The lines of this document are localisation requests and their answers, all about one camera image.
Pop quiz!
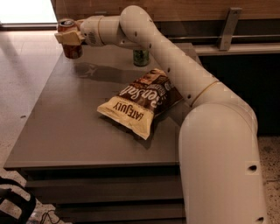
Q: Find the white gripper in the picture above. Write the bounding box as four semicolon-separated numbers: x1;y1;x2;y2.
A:
54;16;103;46

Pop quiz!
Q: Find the red coke can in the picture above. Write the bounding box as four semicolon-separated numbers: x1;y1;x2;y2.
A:
56;18;82;60

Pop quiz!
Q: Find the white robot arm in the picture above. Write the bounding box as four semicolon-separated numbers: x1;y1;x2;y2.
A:
55;5;268;224

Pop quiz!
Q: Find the green soda can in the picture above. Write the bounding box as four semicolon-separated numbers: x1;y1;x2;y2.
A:
133;50;150;67

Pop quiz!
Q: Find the brown chip bag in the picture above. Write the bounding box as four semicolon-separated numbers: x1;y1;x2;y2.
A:
97;68;183;140

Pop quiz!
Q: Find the grey drawer cabinet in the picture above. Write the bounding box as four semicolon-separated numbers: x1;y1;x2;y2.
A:
4;45;190;224

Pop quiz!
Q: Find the black chair part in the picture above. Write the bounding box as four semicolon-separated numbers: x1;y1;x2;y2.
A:
0;177;36;224

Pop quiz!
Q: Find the right metal bracket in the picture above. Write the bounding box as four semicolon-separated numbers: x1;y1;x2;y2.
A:
218;7;242;51

